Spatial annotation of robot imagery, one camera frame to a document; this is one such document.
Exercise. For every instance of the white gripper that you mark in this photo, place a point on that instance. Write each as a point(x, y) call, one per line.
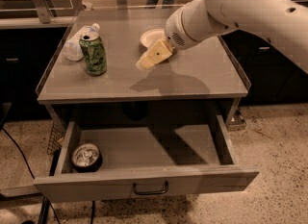
point(174, 32)

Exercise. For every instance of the green soda can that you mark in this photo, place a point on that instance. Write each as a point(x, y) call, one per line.
point(94, 53)

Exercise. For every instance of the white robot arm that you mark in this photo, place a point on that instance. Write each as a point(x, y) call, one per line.
point(281, 23)

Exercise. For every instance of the grey open top drawer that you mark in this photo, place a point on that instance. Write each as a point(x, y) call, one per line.
point(193, 158)

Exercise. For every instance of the dark can in drawer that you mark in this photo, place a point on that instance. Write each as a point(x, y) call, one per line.
point(86, 158)

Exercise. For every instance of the white bowl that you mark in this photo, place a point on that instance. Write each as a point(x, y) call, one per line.
point(150, 36)

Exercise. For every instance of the grey cabinet counter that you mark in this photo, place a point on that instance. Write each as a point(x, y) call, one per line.
point(206, 71)

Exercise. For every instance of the clear plastic water bottle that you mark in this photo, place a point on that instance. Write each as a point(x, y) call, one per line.
point(72, 49)

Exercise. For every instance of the black drawer handle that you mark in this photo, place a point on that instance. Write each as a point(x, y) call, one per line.
point(150, 190)

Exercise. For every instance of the wire mesh basket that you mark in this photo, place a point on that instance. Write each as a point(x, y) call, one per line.
point(56, 140)

